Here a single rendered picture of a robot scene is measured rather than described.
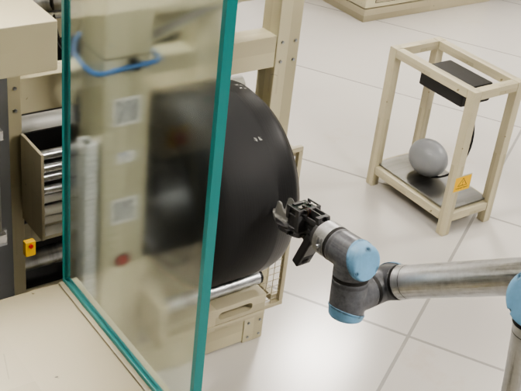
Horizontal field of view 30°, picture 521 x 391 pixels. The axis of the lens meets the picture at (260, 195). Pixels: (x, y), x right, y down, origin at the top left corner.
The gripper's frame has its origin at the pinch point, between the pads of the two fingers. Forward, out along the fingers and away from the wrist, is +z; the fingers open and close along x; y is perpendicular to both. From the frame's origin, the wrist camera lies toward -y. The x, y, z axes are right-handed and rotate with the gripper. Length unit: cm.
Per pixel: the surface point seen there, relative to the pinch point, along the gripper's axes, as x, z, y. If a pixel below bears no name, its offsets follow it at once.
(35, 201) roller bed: 41, 67, -14
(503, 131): -221, 109, -59
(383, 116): -190, 164, -63
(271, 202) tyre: 0.8, 1.4, 2.9
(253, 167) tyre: 4.8, 4.9, 12.3
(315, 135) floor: -199, 228, -98
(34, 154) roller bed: 41, 65, 2
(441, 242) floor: -187, 110, -112
